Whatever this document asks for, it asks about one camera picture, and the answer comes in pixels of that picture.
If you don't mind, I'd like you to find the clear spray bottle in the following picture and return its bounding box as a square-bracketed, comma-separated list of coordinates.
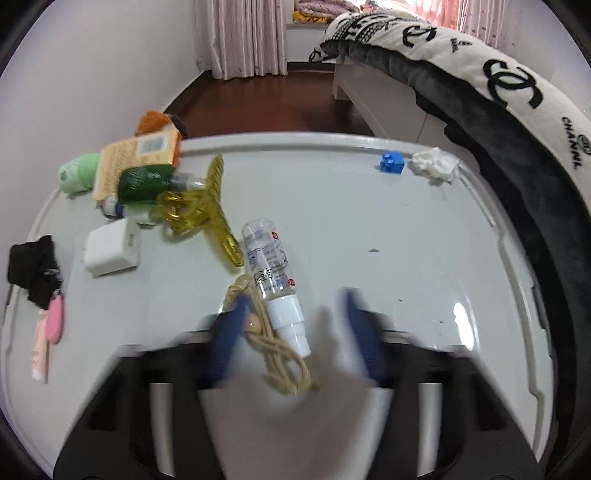
[242, 218, 311, 358]

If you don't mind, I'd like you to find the yellow transparent hair claw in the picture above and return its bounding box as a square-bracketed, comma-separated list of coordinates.
[156, 154, 245, 268]

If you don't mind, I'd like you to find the white charger adapter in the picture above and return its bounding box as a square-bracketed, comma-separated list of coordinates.
[83, 219, 141, 277]

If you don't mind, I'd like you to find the dark green sachet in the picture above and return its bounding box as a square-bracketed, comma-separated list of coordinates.
[116, 164, 206, 204]

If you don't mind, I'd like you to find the small blue toy block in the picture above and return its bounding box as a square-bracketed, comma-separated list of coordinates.
[379, 151, 406, 175]

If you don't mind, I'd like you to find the pink oval device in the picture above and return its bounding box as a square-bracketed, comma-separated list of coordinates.
[45, 294, 64, 344]

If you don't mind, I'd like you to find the crumpled white tissue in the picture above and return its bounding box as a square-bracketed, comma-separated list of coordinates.
[409, 147, 460, 183]

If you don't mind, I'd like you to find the beige paper box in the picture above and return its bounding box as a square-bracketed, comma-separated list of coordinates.
[93, 129, 182, 202]

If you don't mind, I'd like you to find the pink white lip balm tube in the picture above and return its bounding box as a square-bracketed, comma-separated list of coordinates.
[32, 310, 49, 383]

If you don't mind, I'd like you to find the black sock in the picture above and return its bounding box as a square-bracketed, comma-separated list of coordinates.
[7, 235, 62, 310]

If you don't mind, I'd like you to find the light green tissue pack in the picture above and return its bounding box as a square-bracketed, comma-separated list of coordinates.
[58, 152, 100, 196]

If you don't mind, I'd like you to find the orange plush toy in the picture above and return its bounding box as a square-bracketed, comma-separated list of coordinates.
[134, 110, 188, 139]

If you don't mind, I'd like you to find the black white logo blanket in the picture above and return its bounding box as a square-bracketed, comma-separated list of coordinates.
[307, 11, 591, 351]

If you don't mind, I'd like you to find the pink curtain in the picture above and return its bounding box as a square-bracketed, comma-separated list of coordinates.
[193, 0, 287, 81]

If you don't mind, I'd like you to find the folded bedding on windowsill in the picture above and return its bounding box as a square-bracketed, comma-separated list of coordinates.
[293, 0, 360, 24]

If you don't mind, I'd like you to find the beige cord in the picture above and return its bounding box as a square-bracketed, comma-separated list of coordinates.
[222, 274, 321, 396]

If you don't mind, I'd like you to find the white bed frame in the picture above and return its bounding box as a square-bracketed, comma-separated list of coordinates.
[332, 57, 480, 171]

